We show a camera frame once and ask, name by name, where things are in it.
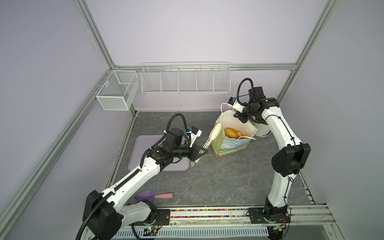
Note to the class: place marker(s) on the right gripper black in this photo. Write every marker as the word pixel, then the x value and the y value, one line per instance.
pixel 243 119

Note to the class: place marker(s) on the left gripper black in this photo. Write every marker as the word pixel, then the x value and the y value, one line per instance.
pixel 194 155

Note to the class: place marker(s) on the paper bag with landscape print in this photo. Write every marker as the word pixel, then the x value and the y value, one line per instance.
pixel 222 145

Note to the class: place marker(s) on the round orange fake bun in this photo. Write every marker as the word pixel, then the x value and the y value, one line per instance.
pixel 231 133

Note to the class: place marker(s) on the fake braided ring bread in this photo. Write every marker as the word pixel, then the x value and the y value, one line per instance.
pixel 245 137

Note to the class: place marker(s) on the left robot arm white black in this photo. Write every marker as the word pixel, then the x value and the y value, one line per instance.
pixel 105 212

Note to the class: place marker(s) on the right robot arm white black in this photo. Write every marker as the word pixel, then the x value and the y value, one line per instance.
pixel 290 159

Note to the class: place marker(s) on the potted green plant white pot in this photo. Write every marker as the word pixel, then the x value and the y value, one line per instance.
pixel 262 127

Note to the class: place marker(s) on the lavender cutting mat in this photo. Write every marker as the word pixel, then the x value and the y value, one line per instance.
pixel 144 142

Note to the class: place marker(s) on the white mesh box basket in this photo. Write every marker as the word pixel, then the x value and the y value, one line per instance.
pixel 119 90

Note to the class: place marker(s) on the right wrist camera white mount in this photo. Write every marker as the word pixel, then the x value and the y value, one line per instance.
pixel 234 103

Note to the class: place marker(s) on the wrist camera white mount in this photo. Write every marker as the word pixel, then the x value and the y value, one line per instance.
pixel 234 103
pixel 194 134

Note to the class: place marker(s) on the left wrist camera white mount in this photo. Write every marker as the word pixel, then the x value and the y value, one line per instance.
pixel 194 134

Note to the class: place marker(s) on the purple scoop with pink handle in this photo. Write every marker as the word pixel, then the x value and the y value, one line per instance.
pixel 151 196

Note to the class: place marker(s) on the white wire shelf basket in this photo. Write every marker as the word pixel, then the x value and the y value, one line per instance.
pixel 186 78

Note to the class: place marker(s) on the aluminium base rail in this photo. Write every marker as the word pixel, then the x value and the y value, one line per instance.
pixel 210 217

